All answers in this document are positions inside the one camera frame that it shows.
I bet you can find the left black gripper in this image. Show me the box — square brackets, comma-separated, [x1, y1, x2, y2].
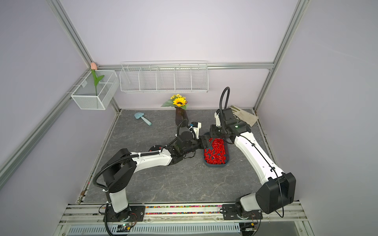
[183, 135, 216, 156]

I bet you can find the black dome screw fixture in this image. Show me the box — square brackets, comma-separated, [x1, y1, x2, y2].
[149, 145, 164, 152]

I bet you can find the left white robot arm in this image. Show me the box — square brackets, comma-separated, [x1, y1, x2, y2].
[93, 131, 210, 213]

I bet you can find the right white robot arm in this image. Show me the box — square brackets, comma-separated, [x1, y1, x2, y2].
[210, 108, 296, 217]

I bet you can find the pile of red sleeves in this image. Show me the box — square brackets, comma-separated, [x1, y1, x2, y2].
[203, 138, 227, 165]

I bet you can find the beige work glove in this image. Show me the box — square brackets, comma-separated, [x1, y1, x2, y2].
[229, 105, 258, 127]

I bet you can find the dark ribbed vase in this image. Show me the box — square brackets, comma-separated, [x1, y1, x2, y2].
[175, 107, 189, 127]

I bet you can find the teal plastic tray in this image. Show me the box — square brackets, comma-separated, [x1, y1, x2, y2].
[202, 132, 231, 168]

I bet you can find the yellow sunflower bouquet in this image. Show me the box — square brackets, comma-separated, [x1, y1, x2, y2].
[161, 94, 188, 110]

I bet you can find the artificial pink tulip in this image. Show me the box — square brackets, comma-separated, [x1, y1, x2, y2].
[91, 62, 104, 96]

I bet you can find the right black cable loop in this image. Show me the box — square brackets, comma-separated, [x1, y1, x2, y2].
[219, 87, 231, 116]

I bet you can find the left black corrugated cable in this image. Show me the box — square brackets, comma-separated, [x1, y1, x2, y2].
[93, 154, 139, 192]

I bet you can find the teal handled small tool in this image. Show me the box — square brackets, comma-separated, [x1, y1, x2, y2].
[134, 112, 152, 126]

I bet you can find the white wire wall shelf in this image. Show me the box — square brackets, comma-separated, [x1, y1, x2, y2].
[120, 61, 209, 93]

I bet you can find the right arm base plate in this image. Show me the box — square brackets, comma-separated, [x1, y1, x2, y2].
[220, 203, 263, 220]

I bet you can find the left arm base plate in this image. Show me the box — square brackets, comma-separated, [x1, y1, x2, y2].
[104, 205, 146, 222]

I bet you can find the white mesh wall basket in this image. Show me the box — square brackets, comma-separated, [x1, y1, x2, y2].
[71, 70, 120, 110]

